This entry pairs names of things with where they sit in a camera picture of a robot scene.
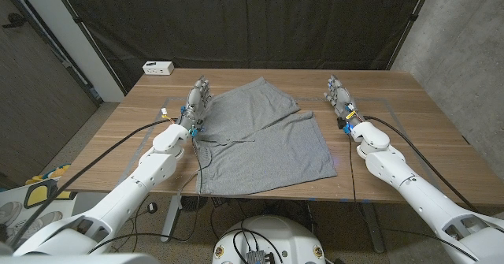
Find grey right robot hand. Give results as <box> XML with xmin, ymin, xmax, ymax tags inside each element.
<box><xmin>323</xmin><ymin>75</ymin><xmax>364</xmax><ymax>134</ymax></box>

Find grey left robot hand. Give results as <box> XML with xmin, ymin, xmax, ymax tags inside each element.
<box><xmin>176</xmin><ymin>76</ymin><xmax>213</xmax><ymax>136</ymax></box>

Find grey shorts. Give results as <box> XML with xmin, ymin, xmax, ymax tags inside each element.
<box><xmin>192</xmin><ymin>76</ymin><xmax>339</xmax><ymax>196</ymax></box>

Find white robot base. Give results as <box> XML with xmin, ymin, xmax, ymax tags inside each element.
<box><xmin>211</xmin><ymin>215</ymin><xmax>327</xmax><ymax>264</ymax></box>

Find white power strip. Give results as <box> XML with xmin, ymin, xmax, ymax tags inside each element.
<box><xmin>142</xmin><ymin>61</ymin><xmax>175</xmax><ymax>76</ymax></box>

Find black backdrop curtain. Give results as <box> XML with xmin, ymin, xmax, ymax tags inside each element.
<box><xmin>54</xmin><ymin>0</ymin><xmax>434</xmax><ymax>94</ymax></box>

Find black round fan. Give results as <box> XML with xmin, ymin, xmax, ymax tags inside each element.
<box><xmin>180</xmin><ymin>195</ymin><xmax>209</xmax><ymax>212</ymax></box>

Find black backdrop stand pole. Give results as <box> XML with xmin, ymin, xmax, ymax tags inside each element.
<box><xmin>387</xmin><ymin>0</ymin><xmax>436</xmax><ymax>71</ymax></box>
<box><xmin>49</xmin><ymin>0</ymin><xmax>128</xmax><ymax>96</ymax></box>

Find white table leg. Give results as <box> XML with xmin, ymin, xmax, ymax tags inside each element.
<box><xmin>160</xmin><ymin>195</ymin><xmax>183</xmax><ymax>244</ymax></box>

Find grey table leg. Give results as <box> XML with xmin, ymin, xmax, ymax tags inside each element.
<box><xmin>360</xmin><ymin>203</ymin><xmax>386</xmax><ymax>254</ymax></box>

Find yellow teal floor object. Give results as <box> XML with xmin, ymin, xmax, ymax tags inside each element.
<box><xmin>25</xmin><ymin>163</ymin><xmax>72</xmax><ymax>186</ymax></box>

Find dark brown door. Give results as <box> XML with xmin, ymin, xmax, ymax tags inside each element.
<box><xmin>0</xmin><ymin>0</ymin><xmax>99</xmax><ymax>186</ymax></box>

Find grey electronics box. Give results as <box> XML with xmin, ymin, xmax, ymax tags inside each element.
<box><xmin>246</xmin><ymin>250</ymin><xmax>276</xmax><ymax>264</ymax></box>

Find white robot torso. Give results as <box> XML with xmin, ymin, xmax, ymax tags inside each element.
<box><xmin>0</xmin><ymin>252</ymin><xmax>161</xmax><ymax>264</ymax></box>

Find white shoe print board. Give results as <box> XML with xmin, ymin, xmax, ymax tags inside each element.
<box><xmin>0</xmin><ymin>178</ymin><xmax>78</xmax><ymax>253</ymax></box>

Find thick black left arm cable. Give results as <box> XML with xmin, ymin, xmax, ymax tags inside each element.
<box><xmin>7</xmin><ymin>117</ymin><xmax>178</xmax><ymax>251</ymax></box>

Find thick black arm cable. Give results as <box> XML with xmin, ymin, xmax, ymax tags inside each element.
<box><xmin>362</xmin><ymin>115</ymin><xmax>480</xmax><ymax>214</ymax></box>
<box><xmin>7</xmin><ymin>117</ymin><xmax>178</xmax><ymax>251</ymax></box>

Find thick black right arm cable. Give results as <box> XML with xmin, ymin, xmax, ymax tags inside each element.
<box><xmin>362</xmin><ymin>115</ymin><xmax>480</xmax><ymax>214</ymax></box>

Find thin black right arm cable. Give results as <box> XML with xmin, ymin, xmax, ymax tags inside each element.
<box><xmin>346</xmin><ymin>133</ymin><xmax>358</xmax><ymax>203</ymax></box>

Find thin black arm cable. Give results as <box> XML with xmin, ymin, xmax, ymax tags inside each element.
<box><xmin>346</xmin><ymin>133</ymin><xmax>358</xmax><ymax>203</ymax></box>
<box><xmin>88</xmin><ymin>136</ymin><xmax>204</xmax><ymax>255</ymax></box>

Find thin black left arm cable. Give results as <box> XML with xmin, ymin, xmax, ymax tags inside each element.
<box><xmin>88</xmin><ymin>136</ymin><xmax>204</xmax><ymax>255</ymax></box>

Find black door handle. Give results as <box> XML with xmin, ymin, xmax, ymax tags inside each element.
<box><xmin>2</xmin><ymin>13</ymin><xmax>27</xmax><ymax>29</ymax></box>

